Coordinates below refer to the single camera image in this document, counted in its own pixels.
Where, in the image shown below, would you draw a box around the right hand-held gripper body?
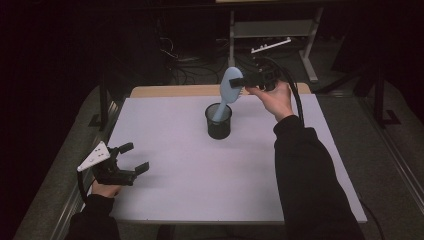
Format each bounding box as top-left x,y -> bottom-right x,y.
244,56 -> 283,92

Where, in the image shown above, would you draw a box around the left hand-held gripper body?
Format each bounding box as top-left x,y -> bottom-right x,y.
76,140 -> 138,187

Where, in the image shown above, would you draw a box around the light blue hairbrush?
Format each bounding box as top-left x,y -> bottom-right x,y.
211,66 -> 245,124

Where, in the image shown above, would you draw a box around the black mesh pen holder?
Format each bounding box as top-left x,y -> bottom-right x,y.
204,102 -> 233,140

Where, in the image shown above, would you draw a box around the person's left hand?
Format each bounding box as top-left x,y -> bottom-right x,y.
90,179 -> 123,198

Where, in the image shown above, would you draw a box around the person's right hand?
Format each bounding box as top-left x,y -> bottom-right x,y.
244,80 -> 295,123

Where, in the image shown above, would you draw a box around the white power strip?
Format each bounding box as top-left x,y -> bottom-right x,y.
250,37 -> 293,54

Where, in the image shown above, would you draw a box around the black stand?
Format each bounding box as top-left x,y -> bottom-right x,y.
88,63 -> 116,132
353,63 -> 403,129

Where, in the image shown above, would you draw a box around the grey metal stand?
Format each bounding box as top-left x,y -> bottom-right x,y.
228,6 -> 324,84

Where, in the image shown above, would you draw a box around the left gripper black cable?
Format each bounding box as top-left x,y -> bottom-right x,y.
76,170 -> 93,205

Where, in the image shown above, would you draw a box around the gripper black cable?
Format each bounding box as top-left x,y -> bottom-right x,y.
76,170 -> 93,205
259,55 -> 306,128

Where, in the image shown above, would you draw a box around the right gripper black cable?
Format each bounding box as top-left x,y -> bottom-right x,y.
259,55 -> 306,128

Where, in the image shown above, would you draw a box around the grey metal rail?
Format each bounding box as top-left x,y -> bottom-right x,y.
49,99 -> 124,240
359,99 -> 424,214

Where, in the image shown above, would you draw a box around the tangle of black floor cables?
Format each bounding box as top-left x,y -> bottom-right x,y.
158,36 -> 231,84

